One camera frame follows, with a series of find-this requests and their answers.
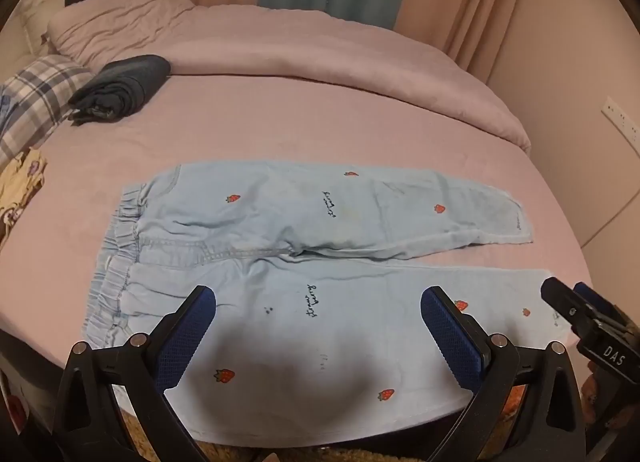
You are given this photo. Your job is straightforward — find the pink bed sheet mattress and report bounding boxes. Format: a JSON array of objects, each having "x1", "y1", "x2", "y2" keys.
[{"x1": 1, "y1": 76, "x2": 589, "y2": 364}]

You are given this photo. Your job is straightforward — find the yellow floral garment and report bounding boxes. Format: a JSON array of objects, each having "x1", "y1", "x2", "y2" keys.
[{"x1": 0, "y1": 149, "x2": 47, "y2": 245}]

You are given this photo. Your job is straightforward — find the pink duvet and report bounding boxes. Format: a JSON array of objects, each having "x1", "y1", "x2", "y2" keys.
[{"x1": 47, "y1": 0, "x2": 532, "y2": 152}]

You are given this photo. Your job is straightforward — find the pink pillow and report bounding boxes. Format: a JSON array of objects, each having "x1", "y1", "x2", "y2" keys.
[{"x1": 18, "y1": 0, "x2": 65, "y2": 57}]

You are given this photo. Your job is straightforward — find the plaid shirt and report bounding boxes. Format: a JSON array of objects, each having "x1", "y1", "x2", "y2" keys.
[{"x1": 1, "y1": 55, "x2": 92, "y2": 168}]

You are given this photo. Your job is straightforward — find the white wall socket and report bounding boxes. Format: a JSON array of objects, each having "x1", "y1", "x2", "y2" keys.
[{"x1": 601, "y1": 97, "x2": 640, "y2": 156}]

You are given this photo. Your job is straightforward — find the right human hand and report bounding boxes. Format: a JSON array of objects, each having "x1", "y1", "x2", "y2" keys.
[{"x1": 580, "y1": 361, "x2": 639, "y2": 430}]

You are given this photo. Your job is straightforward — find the light blue strawberry pants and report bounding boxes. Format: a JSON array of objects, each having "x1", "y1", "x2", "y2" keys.
[{"x1": 84, "y1": 162, "x2": 568, "y2": 447}]

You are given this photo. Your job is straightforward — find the dark folded garment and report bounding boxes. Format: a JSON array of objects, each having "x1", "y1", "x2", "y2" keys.
[{"x1": 68, "y1": 55, "x2": 171, "y2": 125}]

